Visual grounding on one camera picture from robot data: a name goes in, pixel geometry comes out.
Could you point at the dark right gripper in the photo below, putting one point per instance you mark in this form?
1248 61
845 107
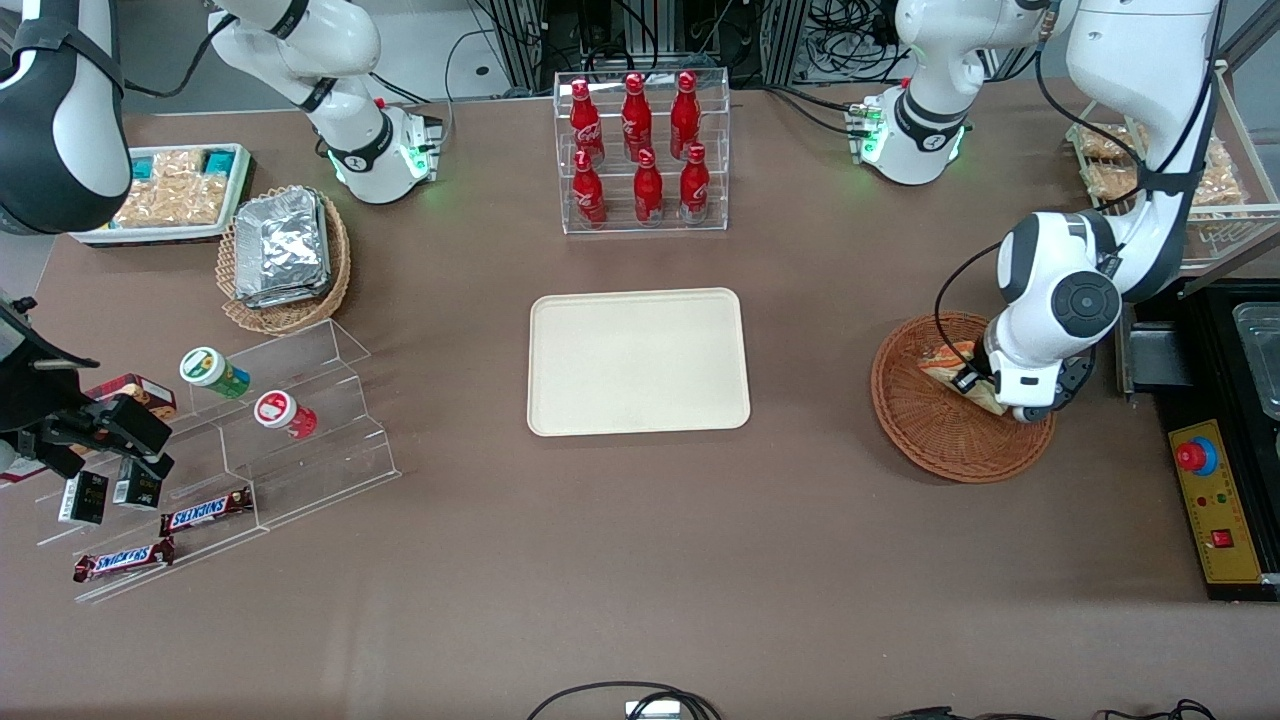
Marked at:
40 398

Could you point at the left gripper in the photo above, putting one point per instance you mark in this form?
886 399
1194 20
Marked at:
984 364

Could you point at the triangle sandwich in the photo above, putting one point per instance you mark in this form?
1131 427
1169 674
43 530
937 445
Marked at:
945 362

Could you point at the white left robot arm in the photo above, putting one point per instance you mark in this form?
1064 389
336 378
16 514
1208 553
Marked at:
1030 280

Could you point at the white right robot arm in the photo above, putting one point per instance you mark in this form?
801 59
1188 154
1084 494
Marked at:
60 120

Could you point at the round brown wicker basket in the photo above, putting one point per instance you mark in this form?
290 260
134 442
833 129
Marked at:
940 440

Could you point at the white snack tray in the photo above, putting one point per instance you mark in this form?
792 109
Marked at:
95 235

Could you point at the oval tan wicker basket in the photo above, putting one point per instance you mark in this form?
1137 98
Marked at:
290 315

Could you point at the cream plastic tray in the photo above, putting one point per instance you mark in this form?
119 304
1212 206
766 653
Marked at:
638 362

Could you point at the small black box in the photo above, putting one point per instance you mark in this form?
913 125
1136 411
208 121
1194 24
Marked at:
137 488
83 498

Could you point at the red brown snack box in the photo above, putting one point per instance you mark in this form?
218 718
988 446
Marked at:
145 392

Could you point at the Snickers chocolate bar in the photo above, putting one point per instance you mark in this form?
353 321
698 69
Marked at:
205 512
122 561

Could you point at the green cup with white lid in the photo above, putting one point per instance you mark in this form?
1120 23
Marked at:
212 370

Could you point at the red cup with white lid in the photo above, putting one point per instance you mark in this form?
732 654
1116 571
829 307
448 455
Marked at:
282 413

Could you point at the clear acrylic stepped stand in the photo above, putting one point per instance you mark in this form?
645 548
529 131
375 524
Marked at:
310 470

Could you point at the bagged fried snack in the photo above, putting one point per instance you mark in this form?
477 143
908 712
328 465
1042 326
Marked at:
1110 182
1105 145
1220 172

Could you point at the silver foil pack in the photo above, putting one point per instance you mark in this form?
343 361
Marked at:
295 298
282 242

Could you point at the clear bag of crackers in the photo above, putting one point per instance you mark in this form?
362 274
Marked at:
175 195

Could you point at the black box with yellow panel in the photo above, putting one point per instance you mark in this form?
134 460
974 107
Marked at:
1225 510

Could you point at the metal container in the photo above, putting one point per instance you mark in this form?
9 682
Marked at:
1262 360

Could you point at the small teal packet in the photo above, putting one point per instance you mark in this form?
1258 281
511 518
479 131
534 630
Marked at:
220 162
143 170

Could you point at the clear snack shelf rack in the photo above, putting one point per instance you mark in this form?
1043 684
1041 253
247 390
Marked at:
1250 215

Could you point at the red cola bottle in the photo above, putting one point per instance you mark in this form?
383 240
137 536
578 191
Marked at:
648 190
588 192
685 115
694 186
585 122
636 118

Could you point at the clear acrylic bottle rack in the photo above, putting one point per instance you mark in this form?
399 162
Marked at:
640 225

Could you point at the small grey device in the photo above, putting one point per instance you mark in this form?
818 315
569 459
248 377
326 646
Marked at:
652 710

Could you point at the dark equipment rack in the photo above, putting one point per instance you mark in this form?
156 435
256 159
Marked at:
650 35

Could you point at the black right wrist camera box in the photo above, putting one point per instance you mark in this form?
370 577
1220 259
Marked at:
130 425

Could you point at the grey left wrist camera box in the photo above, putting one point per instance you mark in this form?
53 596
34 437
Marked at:
1072 378

